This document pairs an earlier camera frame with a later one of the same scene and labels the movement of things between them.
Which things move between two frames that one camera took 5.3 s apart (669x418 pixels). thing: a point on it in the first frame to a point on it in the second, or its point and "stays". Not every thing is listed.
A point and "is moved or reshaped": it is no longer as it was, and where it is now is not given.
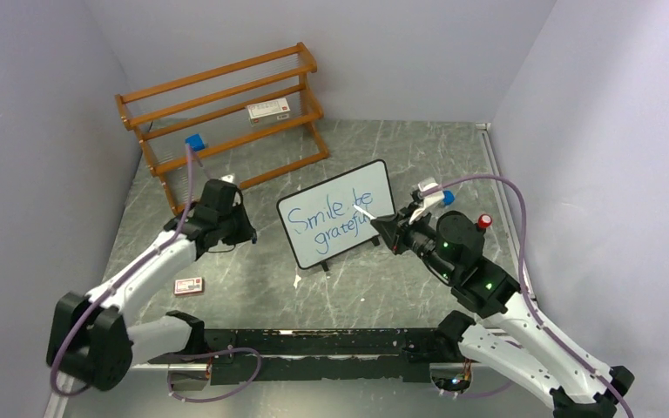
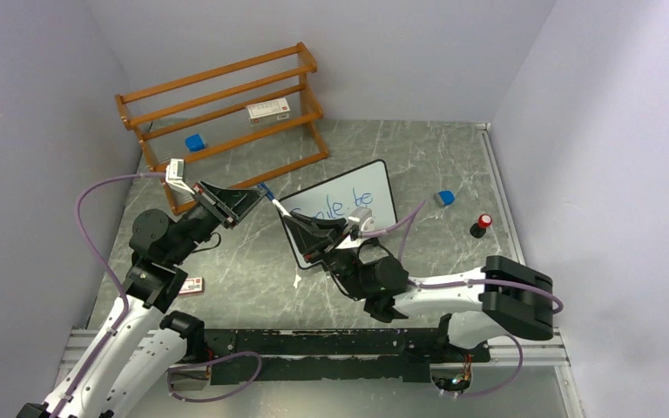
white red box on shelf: [268, 111] stays
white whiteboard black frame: [321, 222] stays
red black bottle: [484, 220] stays
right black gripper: [396, 228] to [313, 233]
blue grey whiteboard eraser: [449, 198] stays
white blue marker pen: [360, 209] is moved or reshaped
